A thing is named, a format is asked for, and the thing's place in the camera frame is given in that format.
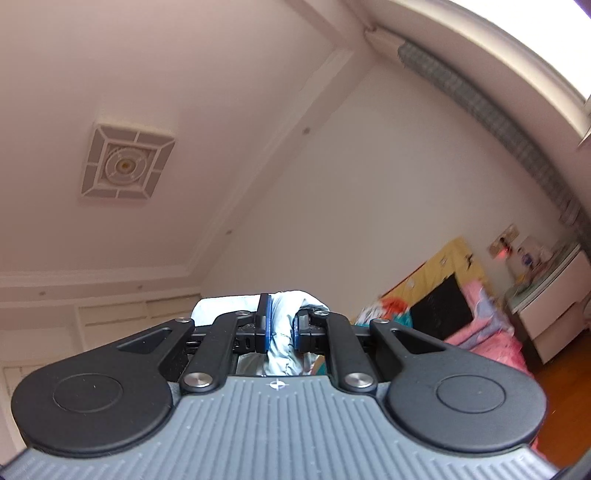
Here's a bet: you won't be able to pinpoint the orange and teal quilt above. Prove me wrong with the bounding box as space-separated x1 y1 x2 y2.
353 295 419 331

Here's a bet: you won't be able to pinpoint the black cloth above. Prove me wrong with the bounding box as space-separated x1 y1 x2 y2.
410 276 474 343

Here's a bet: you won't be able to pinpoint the grey checked curtain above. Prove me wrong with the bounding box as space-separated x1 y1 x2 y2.
397 39 586 243

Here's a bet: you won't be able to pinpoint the cluttered small containers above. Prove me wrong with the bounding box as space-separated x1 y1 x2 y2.
508 234 563 278

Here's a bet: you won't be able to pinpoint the pink floral quilt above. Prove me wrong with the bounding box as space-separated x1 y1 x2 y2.
442 278 531 371

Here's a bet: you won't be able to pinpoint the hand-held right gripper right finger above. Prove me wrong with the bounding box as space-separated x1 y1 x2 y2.
292 308 451 395

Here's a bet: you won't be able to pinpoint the square white ceiling light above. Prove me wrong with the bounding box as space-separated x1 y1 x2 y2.
78 121 177 202

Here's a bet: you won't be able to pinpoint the white built-in wardrobe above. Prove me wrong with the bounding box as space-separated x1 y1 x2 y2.
0 293 204 403

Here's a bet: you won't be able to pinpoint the wall socket panel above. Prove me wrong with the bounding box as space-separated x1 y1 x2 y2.
489 224 520 260

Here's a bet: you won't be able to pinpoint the bright window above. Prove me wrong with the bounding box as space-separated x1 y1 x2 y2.
450 0 591 104

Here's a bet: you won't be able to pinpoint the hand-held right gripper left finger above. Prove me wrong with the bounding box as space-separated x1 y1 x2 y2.
115 293 274 396

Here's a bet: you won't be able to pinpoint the light blue down jacket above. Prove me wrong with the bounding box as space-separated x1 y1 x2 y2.
191 290 334 377

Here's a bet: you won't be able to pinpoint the white nightstand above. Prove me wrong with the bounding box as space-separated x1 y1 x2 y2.
505 242 591 366

